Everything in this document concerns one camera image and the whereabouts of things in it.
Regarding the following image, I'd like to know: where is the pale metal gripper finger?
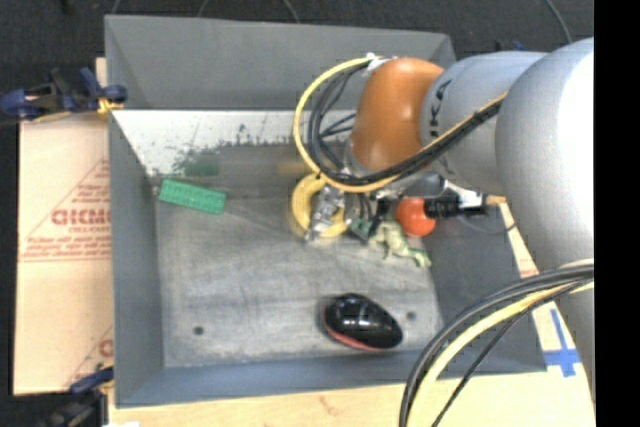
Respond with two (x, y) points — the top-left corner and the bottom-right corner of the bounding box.
(304, 186), (346, 242)
(318, 199), (352, 240)

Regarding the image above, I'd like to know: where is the green toy animal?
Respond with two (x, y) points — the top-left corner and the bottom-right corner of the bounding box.
(368, 219), (433, 269)

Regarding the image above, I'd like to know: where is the orange ball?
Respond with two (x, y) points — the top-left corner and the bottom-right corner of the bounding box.
(394, 197), (438, 238)

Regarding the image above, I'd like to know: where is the grey metal bin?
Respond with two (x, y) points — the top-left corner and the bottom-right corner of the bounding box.
(103, 14), (547, 409)

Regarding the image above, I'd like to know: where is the black computer mouse, red trim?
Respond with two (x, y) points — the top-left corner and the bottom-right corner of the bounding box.
(319, 292), (405, 353)

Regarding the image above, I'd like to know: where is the green flat block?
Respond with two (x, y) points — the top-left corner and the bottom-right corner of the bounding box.
(158, 178), (228, 216)

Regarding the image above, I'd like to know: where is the brown cardboard board, red print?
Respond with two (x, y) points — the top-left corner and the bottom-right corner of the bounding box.
(11, 113), (116, 397)

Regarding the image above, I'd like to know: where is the yellow ring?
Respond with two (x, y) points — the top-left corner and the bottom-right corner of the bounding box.
(288, 174), (352, 240)

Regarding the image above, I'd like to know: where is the black cylinder on white bracket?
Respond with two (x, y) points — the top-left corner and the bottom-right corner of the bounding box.
(423, 187), (507, 220)

